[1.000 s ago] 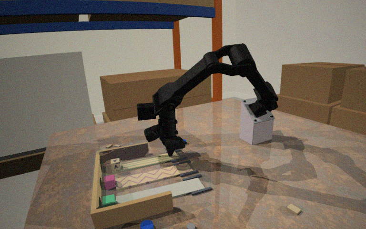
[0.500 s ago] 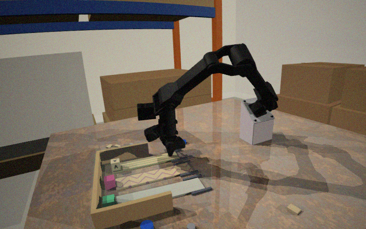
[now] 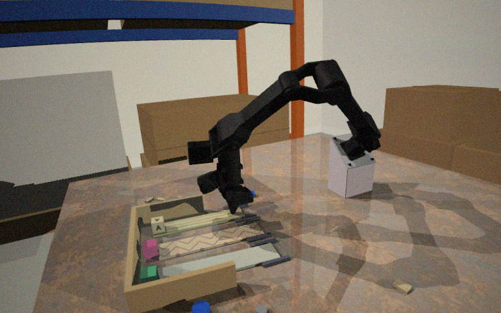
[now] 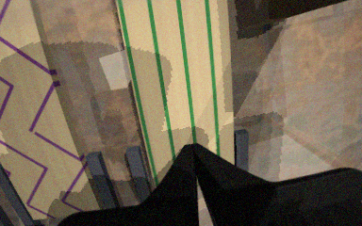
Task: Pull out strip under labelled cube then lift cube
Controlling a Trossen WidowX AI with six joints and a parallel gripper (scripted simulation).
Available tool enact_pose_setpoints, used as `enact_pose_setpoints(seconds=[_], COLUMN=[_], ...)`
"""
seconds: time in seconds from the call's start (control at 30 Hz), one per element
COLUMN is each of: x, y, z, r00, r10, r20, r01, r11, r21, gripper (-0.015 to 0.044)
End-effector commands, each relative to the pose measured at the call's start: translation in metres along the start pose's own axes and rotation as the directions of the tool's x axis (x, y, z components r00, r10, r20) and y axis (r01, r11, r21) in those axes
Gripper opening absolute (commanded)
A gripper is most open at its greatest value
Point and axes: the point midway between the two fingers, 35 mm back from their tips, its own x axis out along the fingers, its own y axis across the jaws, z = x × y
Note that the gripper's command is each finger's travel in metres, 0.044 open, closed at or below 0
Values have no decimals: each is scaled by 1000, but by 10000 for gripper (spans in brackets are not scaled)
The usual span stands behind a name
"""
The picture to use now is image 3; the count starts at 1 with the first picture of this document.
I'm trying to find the tan strip with green stripes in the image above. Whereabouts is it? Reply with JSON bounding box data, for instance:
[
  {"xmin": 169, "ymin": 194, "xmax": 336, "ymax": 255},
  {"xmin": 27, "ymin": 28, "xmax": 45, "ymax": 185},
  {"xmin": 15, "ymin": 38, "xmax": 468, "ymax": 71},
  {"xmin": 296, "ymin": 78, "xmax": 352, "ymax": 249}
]
[{"xmin": 213, "ymin": 207, "xmax": 245, "ymax": 224}]

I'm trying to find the tan rectangular block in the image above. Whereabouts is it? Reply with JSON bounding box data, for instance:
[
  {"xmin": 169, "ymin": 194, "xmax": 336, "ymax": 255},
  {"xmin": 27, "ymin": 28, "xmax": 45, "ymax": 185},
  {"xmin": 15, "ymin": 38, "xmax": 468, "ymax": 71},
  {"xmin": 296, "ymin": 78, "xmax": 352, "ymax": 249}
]
[{"xmin": 392, "ymin": 278, "xmax": 412, "ymax": 294}]

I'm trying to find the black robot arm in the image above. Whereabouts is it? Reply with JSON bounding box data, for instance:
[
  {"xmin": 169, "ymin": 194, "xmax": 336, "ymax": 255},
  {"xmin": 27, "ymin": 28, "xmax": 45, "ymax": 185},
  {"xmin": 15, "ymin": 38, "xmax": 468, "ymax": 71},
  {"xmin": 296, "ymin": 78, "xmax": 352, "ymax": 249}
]
[{"xmin": 188, "ymin": 59, "xmax": 381, "ymax": 194}]

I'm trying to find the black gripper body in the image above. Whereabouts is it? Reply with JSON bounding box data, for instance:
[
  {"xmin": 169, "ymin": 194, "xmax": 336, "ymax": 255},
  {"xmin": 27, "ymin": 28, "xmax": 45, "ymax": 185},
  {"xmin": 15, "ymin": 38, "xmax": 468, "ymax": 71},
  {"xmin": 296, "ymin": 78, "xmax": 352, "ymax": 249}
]
[{"xmin": 217, "ymin": 161, "xmax": 254, "ymax": 207}]

